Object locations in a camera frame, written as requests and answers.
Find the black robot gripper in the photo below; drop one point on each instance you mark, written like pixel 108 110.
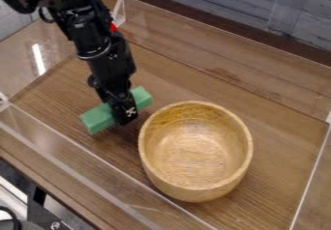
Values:
pixel 108 58

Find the green rectangular block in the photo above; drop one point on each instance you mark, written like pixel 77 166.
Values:
pixel 107 115

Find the light wooden bowl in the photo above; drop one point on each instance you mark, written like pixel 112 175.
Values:
pixel 195 149

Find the black table leg bracket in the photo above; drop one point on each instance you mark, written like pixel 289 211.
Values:
pixel 38 215

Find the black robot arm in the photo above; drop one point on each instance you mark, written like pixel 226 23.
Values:
pixel 85 23

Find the red plush strawberry toy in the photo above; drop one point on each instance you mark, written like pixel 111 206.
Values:
pixel 112 27

